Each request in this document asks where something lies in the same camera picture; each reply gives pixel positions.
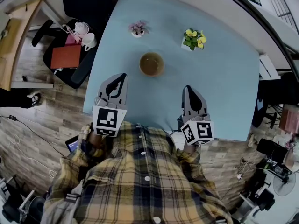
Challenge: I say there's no person's yellow plaid shirt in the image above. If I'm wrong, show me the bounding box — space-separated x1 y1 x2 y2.
43 121 232 224

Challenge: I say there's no black bag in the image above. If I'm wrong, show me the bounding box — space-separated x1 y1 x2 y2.
256 138 288 160

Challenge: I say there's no grey backpack strap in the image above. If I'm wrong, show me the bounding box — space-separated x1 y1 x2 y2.
63 190 82 224

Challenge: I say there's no white mug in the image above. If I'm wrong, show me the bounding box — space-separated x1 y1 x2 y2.
82 32 98 52

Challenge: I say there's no pink flower potted plant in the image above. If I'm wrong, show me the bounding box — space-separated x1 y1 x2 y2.
128 20 150 39

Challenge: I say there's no white teapot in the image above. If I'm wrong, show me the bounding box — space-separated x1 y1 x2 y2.
74 21 91 36

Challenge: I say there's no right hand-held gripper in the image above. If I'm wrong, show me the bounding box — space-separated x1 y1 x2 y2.
177 85 215 146

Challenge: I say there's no red notebook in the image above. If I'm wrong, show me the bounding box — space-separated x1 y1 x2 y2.
50 45 82 70

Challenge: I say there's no small pink box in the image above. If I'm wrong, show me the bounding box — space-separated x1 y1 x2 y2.
64 34 82 47

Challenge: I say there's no wooden desk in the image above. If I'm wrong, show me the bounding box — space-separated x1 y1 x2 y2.
0 0 46 92

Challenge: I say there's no person's right forearm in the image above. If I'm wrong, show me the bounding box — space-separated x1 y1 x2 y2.
183 142 200 155

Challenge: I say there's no person's left forearm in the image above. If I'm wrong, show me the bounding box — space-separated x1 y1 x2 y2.
90 132 107 149

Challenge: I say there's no black office chair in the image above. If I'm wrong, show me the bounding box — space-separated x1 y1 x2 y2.
31 0 115 90
251 71 299 129

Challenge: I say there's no pink crate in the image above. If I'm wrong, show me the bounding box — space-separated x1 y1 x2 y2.
279 107 299 134

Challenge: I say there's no black standing fan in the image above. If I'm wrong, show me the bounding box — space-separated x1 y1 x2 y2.
272 175 294 197

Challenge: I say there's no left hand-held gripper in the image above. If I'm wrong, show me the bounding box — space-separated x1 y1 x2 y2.
92 72 129 138

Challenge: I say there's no yellow flower potted plant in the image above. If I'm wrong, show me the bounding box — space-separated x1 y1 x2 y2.
181 28 207 52

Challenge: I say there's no dark tablet screen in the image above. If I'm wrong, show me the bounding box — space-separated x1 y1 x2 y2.
65 135 81 154

